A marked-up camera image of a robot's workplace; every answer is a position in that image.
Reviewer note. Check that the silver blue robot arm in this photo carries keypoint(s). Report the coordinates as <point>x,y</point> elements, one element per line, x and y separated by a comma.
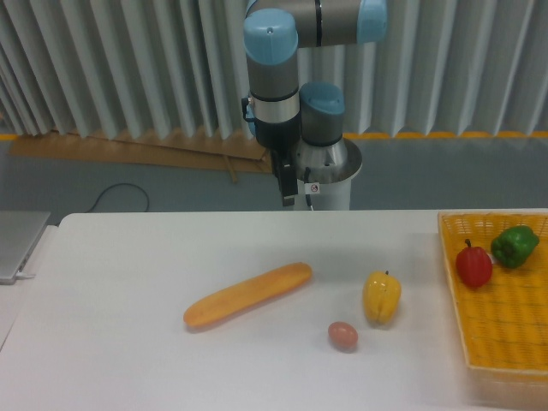
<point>301,124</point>

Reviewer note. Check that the grey pleated curtain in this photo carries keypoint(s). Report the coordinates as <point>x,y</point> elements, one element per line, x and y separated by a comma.
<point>129,67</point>

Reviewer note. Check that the yellow woven basket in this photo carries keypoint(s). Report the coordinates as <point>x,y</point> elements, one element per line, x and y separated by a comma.
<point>503,324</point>

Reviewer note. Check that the silver laptop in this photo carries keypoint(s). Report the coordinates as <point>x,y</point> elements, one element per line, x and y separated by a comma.
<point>20,233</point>

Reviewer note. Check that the brown egg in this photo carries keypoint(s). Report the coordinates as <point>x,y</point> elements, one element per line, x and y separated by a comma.
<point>343,335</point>

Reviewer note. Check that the long baguette bread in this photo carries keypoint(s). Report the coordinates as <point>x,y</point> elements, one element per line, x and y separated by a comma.
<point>249,293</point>

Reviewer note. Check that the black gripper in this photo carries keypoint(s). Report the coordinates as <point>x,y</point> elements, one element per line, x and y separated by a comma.
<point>279,139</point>

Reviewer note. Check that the red bell pepper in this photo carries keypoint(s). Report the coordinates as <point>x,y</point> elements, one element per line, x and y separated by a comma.
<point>473,266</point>

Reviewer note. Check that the green bell pepper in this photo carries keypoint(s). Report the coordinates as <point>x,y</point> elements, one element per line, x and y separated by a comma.
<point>514,245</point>

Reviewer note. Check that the brown cardboard sheet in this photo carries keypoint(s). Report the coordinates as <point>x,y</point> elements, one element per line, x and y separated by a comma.
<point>234,155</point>

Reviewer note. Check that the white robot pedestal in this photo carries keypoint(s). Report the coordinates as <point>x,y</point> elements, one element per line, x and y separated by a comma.
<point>314,195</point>

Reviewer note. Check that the yellow bell pepper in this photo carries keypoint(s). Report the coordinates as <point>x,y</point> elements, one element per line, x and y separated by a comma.
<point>381,295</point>

